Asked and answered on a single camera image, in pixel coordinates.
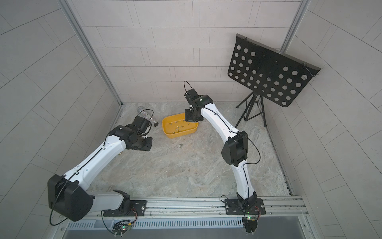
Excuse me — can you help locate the yellow plastic storage box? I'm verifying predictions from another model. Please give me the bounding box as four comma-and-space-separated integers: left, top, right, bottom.
162, 113, 199, 138

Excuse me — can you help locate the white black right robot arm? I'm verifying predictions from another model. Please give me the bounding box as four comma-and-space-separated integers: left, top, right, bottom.
185, 89, 257, 204

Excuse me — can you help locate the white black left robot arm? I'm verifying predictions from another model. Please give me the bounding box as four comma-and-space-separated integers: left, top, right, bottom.
47, 123, 152, 222

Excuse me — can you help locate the glittery silver tube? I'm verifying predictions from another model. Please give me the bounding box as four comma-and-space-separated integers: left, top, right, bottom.
137, 106, 159, 127

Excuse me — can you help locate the black music stand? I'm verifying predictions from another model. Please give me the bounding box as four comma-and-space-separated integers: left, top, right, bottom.
227, 34, 320, 121

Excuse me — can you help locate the left circuit board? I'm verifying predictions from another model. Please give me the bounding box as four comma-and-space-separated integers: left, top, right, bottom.
112, 220, 133, 237

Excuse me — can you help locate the circuit board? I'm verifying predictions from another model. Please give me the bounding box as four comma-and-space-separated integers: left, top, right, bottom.
242, 217, 258, 234
112, 220, 133, 237

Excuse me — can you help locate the right circuit board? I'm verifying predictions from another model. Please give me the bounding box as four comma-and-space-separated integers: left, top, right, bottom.
242, 217, 258, 234

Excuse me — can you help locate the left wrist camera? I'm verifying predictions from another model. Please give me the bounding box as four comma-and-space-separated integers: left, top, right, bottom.
132, 116, 152, 136

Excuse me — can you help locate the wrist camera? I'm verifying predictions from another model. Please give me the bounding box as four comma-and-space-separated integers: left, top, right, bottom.
185, 88, 199, 105
132, 116, 152, 136

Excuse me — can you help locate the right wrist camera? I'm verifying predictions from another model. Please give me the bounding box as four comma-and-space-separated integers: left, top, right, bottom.
185, 88, 199, 105

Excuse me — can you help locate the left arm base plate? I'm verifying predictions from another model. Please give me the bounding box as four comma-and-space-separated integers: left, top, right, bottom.
103, 200, 147, 217

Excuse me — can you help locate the aluminium mounting rail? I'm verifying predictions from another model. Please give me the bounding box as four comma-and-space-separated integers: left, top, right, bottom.
62, 196, 308, 222

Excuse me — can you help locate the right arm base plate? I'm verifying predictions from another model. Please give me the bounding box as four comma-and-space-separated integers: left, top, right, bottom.
223, 198, 266, 216

